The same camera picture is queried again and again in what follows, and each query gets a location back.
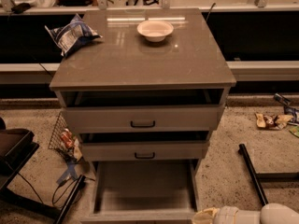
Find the green item at right edge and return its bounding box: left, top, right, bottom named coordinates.
left=290, top=126, right=299, bottom=138

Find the blue white chip bag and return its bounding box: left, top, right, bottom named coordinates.
left=45, top=14, right=102, bottom=57

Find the black stand base right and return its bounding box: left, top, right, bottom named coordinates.
left=238, top=144, right=299, bottom=206

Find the blue snack bag on floor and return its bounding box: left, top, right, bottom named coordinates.
left=274, top=93, right=299, bottom=126

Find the crumpled yellow snack wrapper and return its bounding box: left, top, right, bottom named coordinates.
left=255, top=113, right=293, bottom=130

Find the grey top drawer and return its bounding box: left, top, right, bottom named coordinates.
left=62, top=105, right=224, bottom=133

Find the black cable on floor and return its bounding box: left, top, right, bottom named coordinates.
left=15, top=171, right=96, bottom=209

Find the grey three-drawer cabinet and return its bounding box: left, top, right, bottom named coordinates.
left=49, top=7, right=237, bottom=179

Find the black chair at left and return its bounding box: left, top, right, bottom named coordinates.
left=0, top=118, right=39, bottom=189

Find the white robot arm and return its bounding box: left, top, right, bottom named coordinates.
left=192, top=203, right=299, bottom=224

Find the grey bottom drawer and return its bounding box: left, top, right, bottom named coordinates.
left=81, top=160, right=199, bottom=224

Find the red soda can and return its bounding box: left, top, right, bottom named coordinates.
left=61, top=129, right=74, bottom=148

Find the black stand base left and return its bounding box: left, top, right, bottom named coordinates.
left=0, top=175, right=86, bottom=224

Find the blue tape cross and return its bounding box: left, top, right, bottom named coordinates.
left=56, top=161, right=78, bottom=185

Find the wire mesh basket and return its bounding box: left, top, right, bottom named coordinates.
left=49, top=114, right=82, bottom=162

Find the white bowl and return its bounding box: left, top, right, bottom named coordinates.
left=137, top=21, right=174, bottom=42

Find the grey drawer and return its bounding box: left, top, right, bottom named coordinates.
left=81, top=142, right=209, bottom=161
left=62, top=105, right=224, bottom=133
left=81, top=160, right=199, bottom=224

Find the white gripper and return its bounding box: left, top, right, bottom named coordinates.
left=192, top=206, right=260, bottom=224

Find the black stand base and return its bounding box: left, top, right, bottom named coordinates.
left=238, top=144, right=299, bottom=206
left=0, top=175, right=86, bottom=224

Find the grey middle drawer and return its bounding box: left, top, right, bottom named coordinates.
left=81, top=142, right=209, bottom=161

